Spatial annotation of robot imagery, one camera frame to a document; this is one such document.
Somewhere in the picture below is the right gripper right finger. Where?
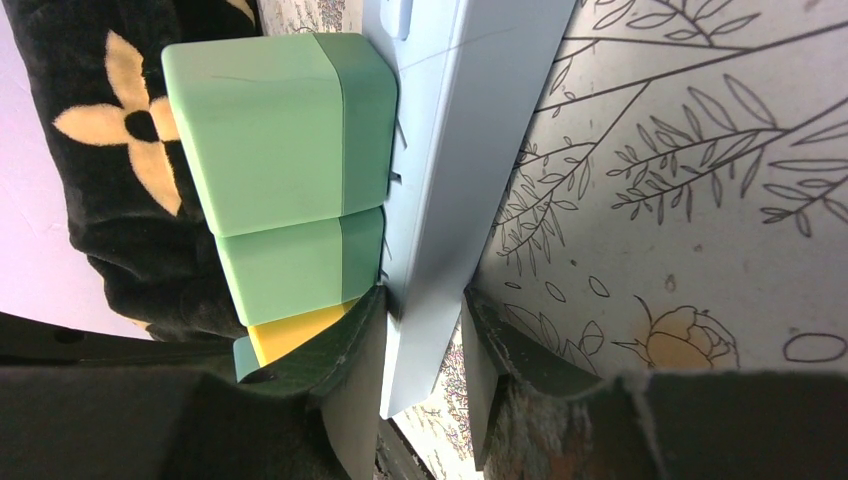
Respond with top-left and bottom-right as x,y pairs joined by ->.
461,288 -> 847,479

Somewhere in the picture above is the blue power strip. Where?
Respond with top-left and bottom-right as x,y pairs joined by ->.
362,0 -> 575,418

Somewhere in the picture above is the black floral blanket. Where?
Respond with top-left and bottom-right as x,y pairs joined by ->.
4,1 -> 260,342

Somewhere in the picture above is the green plug cube bottom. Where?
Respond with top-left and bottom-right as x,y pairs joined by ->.
161,33 -> 398,237

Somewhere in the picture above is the yellow plug cube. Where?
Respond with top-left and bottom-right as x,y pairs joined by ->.
247,298 -> 358,367

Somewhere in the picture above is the teal plug cube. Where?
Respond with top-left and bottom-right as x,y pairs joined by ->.
233,336 -> 260,382

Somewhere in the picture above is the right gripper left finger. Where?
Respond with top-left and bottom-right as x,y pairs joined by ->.
1,286 -> 387,479

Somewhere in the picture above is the floral table mat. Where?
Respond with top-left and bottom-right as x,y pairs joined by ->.
258,0 -> 848,480

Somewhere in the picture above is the green plug cube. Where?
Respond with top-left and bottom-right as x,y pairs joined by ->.
161,33 -> 398,237
216,207 -> 384,326

